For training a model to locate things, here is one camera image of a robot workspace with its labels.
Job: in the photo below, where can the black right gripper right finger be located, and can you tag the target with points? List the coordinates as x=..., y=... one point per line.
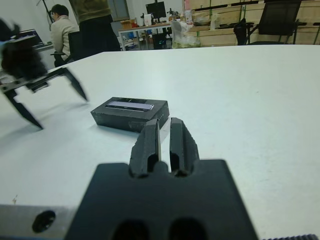
x=181, y=150

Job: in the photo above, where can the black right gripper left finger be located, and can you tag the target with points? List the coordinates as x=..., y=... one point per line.
x=145, y=150

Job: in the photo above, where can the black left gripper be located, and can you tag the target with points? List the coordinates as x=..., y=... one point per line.
x=20, y=62

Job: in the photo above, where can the black box lid with print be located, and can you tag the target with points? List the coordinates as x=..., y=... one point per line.
x=120, y=117

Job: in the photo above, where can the brown cardboard box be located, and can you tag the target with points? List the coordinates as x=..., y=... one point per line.
x=127, y=24

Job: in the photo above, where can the black desk chair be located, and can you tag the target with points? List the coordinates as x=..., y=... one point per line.
x=74, y=47

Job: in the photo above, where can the open laptop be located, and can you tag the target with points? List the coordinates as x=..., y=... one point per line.
x=28, y=37

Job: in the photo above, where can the seated person beige jacket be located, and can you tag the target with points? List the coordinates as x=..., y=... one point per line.
x=63, y=32

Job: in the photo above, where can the person in black trousers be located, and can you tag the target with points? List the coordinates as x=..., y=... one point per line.
x=97, y=32

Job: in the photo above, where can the computer tower green light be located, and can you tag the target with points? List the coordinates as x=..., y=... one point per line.
x=158, y=41

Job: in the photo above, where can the grey window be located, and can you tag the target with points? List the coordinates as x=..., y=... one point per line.
x=120, y=10

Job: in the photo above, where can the yellow-green plastic bag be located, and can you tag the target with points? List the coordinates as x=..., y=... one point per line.
x=185, y=35

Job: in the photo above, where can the wooden rack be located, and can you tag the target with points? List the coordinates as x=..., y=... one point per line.
x=220, y=37

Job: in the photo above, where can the white work desk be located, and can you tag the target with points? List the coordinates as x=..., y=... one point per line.
x=150, y=25

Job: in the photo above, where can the small white carton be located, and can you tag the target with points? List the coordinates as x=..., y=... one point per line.
x=148, y=20

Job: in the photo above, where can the pink carton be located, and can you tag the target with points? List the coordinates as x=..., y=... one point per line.
x=188, y=12

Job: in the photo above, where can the black computer monitor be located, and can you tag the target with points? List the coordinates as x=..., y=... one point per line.
x=155, y=8

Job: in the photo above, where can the black office chair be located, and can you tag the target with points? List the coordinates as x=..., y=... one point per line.
x=277, y=17

